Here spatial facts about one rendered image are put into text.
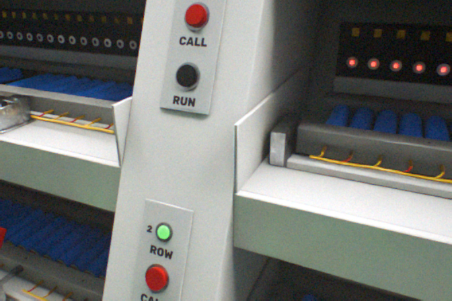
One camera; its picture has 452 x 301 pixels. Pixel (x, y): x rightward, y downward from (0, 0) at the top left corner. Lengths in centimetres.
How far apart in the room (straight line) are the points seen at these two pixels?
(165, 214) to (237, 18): 15
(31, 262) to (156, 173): 24
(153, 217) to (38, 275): 22
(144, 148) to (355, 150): 16
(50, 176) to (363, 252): 26
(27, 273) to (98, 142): 19
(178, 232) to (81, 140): 14
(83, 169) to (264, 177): 15
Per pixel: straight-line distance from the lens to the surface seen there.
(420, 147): 31
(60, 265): 47
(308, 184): 28
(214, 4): 28
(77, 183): 35
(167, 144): 29
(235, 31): 27
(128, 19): 51
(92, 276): 45
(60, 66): 57
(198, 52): 28
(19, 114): 43
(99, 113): 38
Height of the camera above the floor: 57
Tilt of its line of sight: 2 degrees down
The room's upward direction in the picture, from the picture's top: 9 degrees clockwise
